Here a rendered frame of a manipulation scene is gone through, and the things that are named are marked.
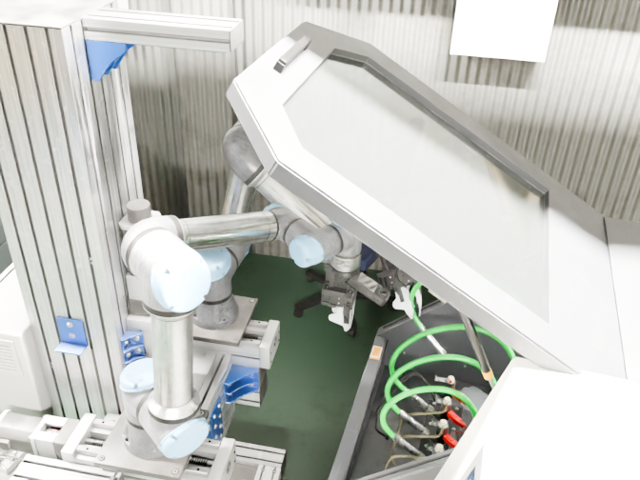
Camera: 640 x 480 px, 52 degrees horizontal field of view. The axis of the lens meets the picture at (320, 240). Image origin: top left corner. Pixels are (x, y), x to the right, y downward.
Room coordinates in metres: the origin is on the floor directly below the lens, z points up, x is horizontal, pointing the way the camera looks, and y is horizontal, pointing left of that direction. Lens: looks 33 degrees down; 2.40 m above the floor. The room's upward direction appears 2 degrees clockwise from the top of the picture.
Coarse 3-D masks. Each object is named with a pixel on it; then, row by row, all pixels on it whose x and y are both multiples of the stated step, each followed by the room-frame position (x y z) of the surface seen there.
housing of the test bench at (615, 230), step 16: (608, 224) 1.51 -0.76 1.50; (624, 224) 1.51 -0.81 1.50; (608, 240) 1.43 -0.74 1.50; (624, 240) 1.43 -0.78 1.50; (624, 256) 1.36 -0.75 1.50; (624, 272) 1.29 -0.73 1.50; (624, 288) 1.23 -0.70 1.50; (624, 304) 1.17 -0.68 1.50; (624, 320) 1.11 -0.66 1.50; (624, 336) 1.06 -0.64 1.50; (624, 352) 1.01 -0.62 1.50
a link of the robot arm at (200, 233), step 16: (272, 208) 1.42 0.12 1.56; (288, 208) 1.43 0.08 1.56; (144, 224) 1.14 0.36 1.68; (160, 224) 1.15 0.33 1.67; (176, 224) 1.19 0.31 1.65; (192, 224) 1.22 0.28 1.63; (208, 224) 1.24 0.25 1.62; (224, 224) 1.27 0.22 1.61; (240, 224) 1.29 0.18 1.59; (256, 224) 1.32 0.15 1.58; (272, 224) 1.35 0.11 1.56; (288, 224) 1.36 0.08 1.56; (128, 240) 1.10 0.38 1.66; (192, 240) 1.20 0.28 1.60; (208, 240) 1.22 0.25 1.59; (224, 240) 1.25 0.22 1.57; (240, 240) 1.28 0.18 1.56; (256, 240) 1.31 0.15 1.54; (272, 240) 1.35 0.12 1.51
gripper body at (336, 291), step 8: (328, 264) 1.39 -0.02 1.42; (328, 272) 1.39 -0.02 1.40; (336, 272) 1.35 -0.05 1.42; (344, 272) 1.34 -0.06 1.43; (352, 272) 1.34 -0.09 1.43; (328, 280) 1.39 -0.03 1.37; (336, 280) 1.37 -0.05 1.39; (344, 280) 1.36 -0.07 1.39; (328, 288) 1.37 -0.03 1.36; (336, 288) 1.36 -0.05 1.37; (344, 288) 1.36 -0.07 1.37; (352, 288) 1.35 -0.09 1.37; (328, 296) 1.36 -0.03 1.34; (336, 296) 1.34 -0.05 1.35; (344, 296) 1.34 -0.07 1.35; (352, 296) 1.34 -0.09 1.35; (328, 304) 1.35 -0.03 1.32; (336, 304) 1.35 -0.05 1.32; (344, 304) 1.34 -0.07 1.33; (352, 304) 1.35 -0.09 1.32
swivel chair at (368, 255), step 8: (368, 248) 2.82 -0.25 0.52; (368, 256) 2.74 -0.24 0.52; (360, 264) 2.71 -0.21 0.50; (368, 264) 2.71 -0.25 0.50; (312, 272) 3.19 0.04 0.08; (320, 280) 3.12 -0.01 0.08; (320, 296) 2.95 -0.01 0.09; (360, 296) 2.98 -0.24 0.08; (392, 296) 3.00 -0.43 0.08; (296, 304) 2.89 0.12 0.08; (304, 304) 2.89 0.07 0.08; (312, 304) 2.90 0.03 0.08; (296, 312) 2.87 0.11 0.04; (352, 320) 2.77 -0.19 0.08; (352, 328) 2.72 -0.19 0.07; (352, 336) 2.71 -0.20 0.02
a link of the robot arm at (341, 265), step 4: (332, 256) 1.36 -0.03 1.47; (360, 256) 1.36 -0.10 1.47; (332, 260) 1.36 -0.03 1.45; (336, 260) 1.35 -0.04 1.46; (340, 260) 1.34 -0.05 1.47; (344, 260) 1.34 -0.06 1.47; (348, 260) 1.34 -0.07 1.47; (352, 260) 1.34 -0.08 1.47; (356, 260) 1.35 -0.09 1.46; (360, 260) 1.37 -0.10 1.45; (332, 264) 1.36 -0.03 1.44; (336, 264) 1.35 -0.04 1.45; (340, 264) 1.34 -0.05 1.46; (344, 264) 1.34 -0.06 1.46; (348, 264) 1.34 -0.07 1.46; (352, 264) 1.34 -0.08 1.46; (356, 264) 1.35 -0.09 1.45; (336, 268) 1.35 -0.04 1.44; (340, 268) 1.34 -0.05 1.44; (344, 268) 1.34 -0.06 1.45; (348, 268) 1.34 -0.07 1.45; (352, 268) 1.34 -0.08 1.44; (356, 268) 1.35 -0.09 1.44
